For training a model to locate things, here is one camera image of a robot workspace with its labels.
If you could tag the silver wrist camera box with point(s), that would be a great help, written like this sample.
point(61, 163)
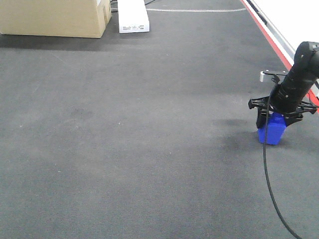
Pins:
point(268, 76)

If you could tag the large cardboard box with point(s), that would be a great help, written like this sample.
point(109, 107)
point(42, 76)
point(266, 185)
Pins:
point(65, 18)

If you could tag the red conveyor side rail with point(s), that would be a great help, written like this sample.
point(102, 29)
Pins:
point(285, 24)

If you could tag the blue plastic part block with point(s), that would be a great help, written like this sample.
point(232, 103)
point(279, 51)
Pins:
point(274, 129)

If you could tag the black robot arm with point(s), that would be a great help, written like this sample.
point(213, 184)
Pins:
point(305, 70)

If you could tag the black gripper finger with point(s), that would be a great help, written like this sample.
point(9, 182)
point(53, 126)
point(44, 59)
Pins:
point(289, 120)
point(262, 115)

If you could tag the long white carton box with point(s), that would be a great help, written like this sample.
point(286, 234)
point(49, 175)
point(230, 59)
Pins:
point(132, 16)

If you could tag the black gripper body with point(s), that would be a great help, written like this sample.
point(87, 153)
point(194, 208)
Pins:
point(288, 102)

